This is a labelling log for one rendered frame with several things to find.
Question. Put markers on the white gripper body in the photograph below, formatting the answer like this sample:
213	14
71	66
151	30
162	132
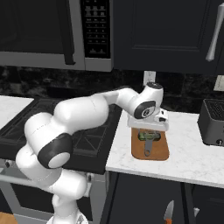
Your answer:
148	125

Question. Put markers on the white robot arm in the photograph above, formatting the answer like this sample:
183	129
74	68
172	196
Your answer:
78	112

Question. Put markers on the brown wooden cutting board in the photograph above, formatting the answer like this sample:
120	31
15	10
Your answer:
159	150

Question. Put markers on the grey peeler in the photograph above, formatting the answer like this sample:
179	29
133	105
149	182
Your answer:
148	147

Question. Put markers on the black hob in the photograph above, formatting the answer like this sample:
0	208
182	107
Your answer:
93	143

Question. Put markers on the black toaster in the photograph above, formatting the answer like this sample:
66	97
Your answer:
212	125

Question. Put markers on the dark base cupboard door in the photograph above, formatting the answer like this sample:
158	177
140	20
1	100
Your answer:
208	204
143	198

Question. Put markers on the dark oven knob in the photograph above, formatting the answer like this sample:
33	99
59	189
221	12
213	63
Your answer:
89	176
7	164

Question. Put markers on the small white object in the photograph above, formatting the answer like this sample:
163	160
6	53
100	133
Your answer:
196	212

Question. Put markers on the black and silver microwave oven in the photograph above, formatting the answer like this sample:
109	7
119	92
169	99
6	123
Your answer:
35	29

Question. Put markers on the white wall socket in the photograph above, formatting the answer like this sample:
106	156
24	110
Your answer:
149	78
219	83

